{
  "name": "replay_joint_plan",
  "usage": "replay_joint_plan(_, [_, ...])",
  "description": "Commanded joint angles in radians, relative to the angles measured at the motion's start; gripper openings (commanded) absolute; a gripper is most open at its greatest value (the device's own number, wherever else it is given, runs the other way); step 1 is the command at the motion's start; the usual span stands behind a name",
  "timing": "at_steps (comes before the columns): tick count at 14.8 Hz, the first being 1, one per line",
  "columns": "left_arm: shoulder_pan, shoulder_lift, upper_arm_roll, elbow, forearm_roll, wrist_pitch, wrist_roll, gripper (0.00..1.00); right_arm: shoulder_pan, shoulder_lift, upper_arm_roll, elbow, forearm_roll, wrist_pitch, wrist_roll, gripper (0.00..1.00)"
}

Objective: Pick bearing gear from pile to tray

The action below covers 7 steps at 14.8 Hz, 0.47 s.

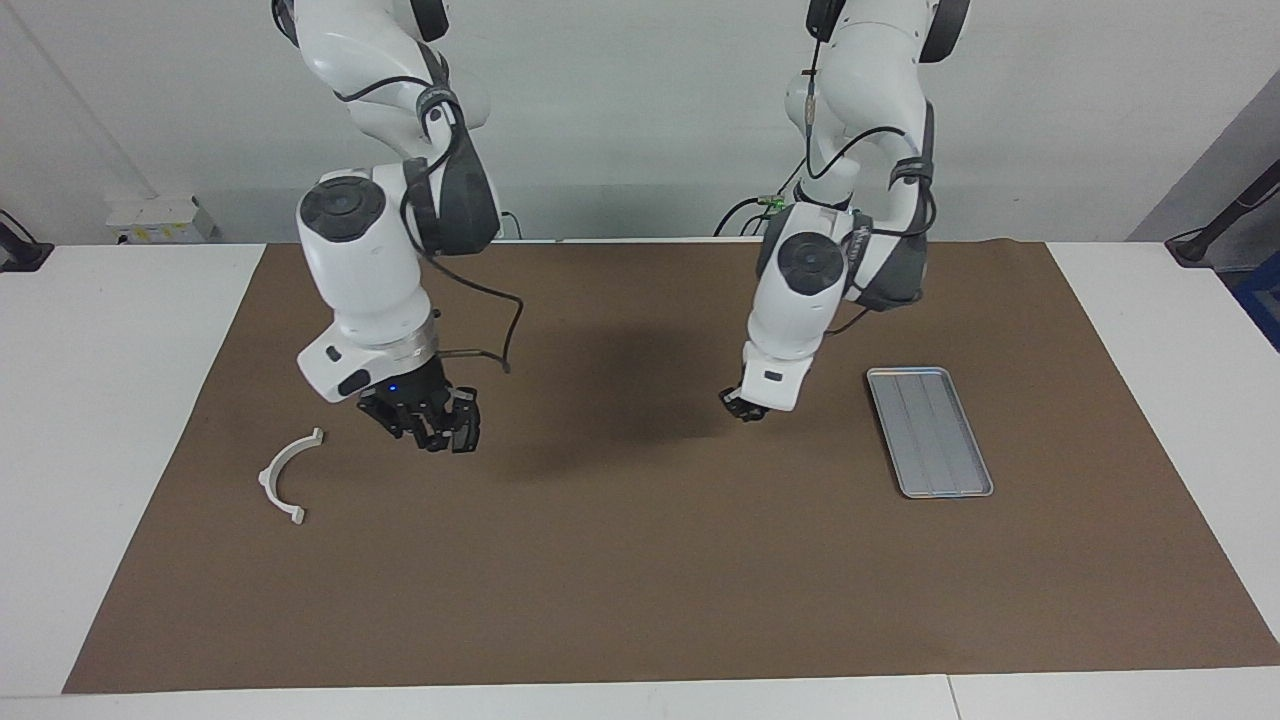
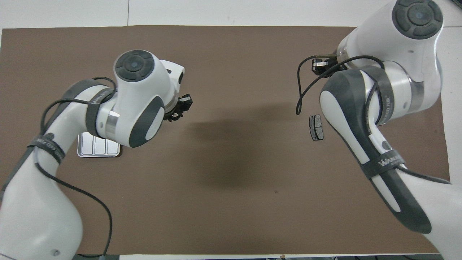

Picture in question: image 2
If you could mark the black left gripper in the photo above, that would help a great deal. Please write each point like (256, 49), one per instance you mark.
(173, 108)

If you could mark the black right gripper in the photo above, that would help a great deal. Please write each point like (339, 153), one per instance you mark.
(332, 63)

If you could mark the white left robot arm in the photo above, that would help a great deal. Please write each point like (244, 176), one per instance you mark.
(144, 90)

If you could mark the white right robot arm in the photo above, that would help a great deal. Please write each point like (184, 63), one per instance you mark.
(361, 43)

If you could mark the grey metal tray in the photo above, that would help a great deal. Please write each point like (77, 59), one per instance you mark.
(97, 150)

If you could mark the short rectangular grey brake pad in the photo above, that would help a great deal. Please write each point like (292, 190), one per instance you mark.
(316, 127)

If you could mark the brown table mat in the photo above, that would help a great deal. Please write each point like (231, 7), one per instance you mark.
(234, 162)

